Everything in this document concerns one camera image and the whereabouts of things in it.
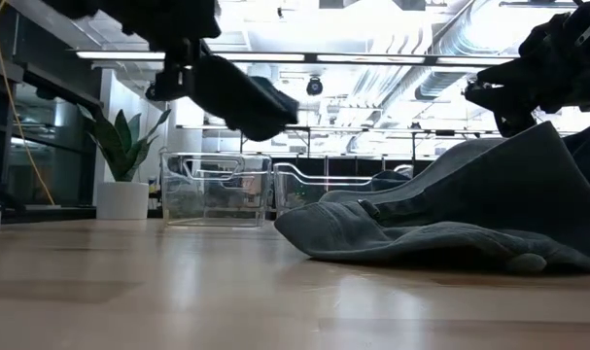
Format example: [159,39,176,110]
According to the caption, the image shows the black partition panels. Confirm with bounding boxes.
[269,155,436,179]

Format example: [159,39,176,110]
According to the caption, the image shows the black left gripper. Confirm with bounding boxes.
[123,0,300,143]

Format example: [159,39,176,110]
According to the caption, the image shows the green snake plant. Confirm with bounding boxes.
[78,104,172,184]

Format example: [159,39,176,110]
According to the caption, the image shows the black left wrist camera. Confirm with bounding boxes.
[145,38,203,104]

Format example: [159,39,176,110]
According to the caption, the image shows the clear plastic bin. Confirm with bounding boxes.
[160,151,273,228]
[273,162,415,219]

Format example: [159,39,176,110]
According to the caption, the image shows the long ceiling light bar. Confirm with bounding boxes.
[75,50,519,68]

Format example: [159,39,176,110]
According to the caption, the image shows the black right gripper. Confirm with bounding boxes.
[463,0,590,139]

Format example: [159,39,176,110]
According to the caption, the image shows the yellow cable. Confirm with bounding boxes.
[0,0,56,206]

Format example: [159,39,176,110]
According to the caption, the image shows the white plant pot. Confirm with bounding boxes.
[95,181,151,221]

